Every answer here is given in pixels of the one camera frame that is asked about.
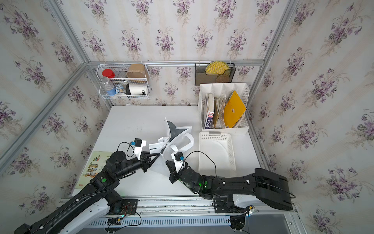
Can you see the white wire wall basket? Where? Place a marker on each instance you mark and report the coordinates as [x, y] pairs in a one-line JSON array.
[[121, 80]]

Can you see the purple white book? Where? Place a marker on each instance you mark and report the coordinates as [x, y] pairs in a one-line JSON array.
[[209, 111]]

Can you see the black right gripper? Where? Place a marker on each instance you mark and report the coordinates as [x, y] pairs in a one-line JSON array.
[[173, 173]]

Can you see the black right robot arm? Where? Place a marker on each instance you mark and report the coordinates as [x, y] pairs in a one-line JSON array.
[[268, 187]]

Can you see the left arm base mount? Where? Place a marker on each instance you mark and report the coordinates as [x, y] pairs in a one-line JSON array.
[[125, 207]]

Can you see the green printed booklet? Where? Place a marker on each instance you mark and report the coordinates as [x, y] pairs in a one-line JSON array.
[[94, 165]]

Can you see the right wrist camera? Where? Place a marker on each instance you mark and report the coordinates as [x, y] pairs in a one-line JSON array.
[[178, 159]]

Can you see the white black cylinder can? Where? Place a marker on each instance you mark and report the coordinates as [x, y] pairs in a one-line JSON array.
[[136, 90]]

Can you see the white insulated delivery bag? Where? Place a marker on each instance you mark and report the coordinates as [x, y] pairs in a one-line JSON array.
[[176, 139]]

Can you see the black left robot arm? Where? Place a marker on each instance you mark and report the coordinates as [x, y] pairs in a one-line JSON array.
[[101, 187]]

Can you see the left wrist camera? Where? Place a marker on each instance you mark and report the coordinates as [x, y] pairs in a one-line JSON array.
[[138, 145]]

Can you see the white perforated plastic tray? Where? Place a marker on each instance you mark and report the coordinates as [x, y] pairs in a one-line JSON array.
[[216, 155]]

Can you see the black mesh wall holder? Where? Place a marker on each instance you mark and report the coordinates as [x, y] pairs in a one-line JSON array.
[[205, 74]]

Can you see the clear plastic bottle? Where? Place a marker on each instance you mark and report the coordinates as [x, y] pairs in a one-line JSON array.
[[108, 86]]

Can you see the yellow folder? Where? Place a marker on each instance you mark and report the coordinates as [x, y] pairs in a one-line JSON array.
[[233, 110]]

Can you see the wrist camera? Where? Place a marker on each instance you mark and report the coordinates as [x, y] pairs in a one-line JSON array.
[[178, 159], [138, 145]]

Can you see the white plastic file organizer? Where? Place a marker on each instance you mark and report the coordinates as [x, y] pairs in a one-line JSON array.
[[241, 128]]

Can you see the aluminium rail frame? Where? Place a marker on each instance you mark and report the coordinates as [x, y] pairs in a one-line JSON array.
[[197, 206]]

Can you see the beige papers in organizer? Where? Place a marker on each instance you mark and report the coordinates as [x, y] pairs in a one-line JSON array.
[[219, 104]]

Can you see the brown cardboard box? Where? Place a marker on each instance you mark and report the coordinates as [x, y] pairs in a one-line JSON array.
[[136, 71]]

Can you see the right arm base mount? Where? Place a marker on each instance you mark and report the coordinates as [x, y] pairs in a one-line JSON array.
[[230, 204]]

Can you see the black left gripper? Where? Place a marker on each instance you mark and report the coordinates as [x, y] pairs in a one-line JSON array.
[[144, 162]]

